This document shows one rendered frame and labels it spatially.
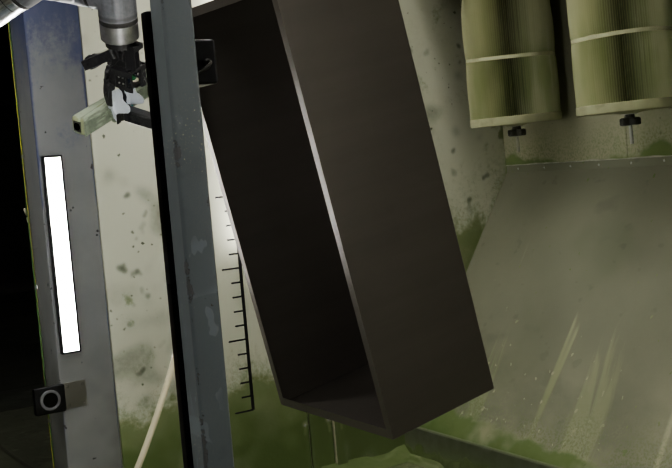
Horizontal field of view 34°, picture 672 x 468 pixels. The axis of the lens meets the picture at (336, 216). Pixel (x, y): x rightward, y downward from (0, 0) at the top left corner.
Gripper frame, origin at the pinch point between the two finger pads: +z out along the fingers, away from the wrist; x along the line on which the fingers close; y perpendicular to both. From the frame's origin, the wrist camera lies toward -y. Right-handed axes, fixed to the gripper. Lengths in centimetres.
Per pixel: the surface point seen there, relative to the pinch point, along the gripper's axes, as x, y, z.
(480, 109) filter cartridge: 147, 43, 54
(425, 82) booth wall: 167, 13, 58
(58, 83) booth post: 51, -65, 29
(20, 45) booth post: 51, -79, 20
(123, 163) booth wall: 56, -46, 56
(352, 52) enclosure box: 38, 45, -12
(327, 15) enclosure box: 36, 38, -21
